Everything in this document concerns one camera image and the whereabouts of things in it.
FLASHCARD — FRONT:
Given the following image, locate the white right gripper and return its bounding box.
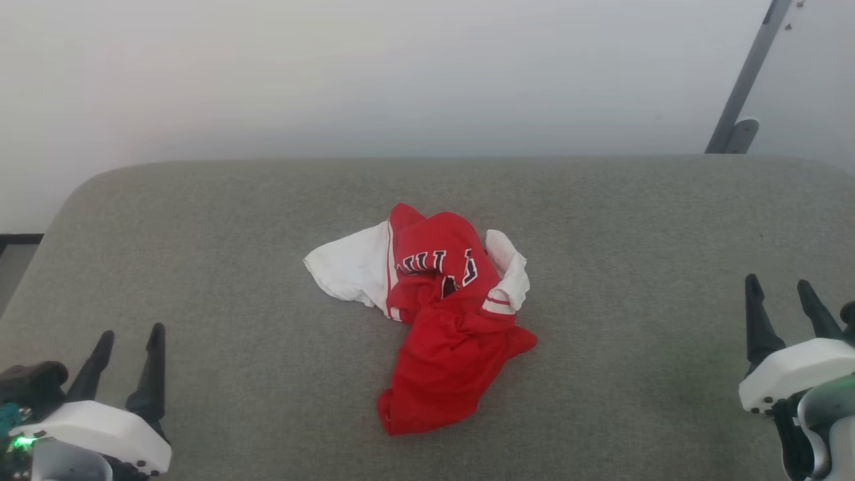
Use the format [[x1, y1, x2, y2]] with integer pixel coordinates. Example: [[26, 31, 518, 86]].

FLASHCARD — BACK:
[[738, 273, 855, 415]]

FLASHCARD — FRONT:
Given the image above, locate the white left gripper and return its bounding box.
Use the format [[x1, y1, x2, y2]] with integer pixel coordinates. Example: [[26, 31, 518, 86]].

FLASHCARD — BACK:
[[10, 323, 172, 478]]

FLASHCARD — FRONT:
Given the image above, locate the red and white jersey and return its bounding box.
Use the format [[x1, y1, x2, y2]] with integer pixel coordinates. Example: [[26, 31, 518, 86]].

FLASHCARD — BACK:
[[303, 203, 539, 437]]

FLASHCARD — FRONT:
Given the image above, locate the dark baseboard strip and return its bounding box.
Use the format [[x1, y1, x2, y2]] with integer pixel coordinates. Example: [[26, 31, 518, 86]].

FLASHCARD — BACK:
[[0, 233, 45, 259]]

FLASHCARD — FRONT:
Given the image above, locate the grey fabric sofa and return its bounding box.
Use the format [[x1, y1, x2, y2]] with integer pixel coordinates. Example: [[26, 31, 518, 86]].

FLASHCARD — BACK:
[[0, 155, 855, 481]]

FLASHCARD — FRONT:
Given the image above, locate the grey metal pole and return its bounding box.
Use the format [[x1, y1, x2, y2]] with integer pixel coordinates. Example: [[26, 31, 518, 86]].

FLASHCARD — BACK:
[[705, 0, 795, 154]]

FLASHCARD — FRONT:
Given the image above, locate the grey pole bracket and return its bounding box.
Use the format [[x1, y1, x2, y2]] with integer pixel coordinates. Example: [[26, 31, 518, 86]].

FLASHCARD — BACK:
[[724, 118, 761, 154]]

